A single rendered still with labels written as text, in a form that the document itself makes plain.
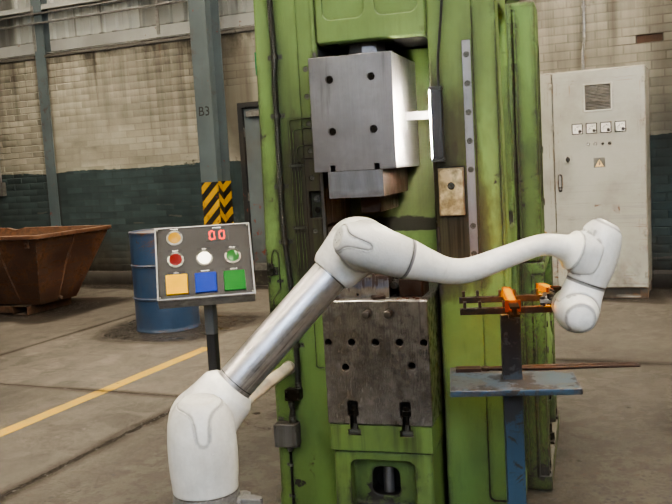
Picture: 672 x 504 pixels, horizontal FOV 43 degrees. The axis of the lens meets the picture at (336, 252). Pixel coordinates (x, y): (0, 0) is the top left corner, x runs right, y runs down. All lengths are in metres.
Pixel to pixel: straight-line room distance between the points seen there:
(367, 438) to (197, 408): 1.21
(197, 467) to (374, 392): 1.17
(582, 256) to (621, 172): 5.95
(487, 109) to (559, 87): 5.15
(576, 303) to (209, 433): 0.94
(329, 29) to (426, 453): 1.55
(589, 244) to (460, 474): 1.35
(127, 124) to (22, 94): 1.70
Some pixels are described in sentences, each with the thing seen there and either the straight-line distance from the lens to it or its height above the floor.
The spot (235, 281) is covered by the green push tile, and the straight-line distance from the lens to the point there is 3.00.
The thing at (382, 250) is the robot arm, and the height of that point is 1.19.
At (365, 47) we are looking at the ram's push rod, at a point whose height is 1.81.
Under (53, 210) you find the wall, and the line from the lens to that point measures 11.73.
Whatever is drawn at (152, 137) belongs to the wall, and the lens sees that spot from 10.71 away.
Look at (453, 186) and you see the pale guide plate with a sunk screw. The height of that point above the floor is 1.29.
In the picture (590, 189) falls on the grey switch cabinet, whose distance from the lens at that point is 8.15.
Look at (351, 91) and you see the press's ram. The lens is 3.00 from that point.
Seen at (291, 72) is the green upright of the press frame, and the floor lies 1.74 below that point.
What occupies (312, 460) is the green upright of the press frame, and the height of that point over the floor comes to 0.25.
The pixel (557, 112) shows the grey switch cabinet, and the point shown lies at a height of 1.73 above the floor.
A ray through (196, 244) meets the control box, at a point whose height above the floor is 1.14.
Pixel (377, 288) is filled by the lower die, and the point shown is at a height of 0.95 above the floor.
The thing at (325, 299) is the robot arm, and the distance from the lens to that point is 2.17.
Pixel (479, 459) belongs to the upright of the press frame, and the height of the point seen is 0.29.
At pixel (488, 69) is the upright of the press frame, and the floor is 1.69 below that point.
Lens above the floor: 1.40
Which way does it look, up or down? 6 degrees down
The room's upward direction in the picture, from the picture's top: 3 degrees counter-clockwise
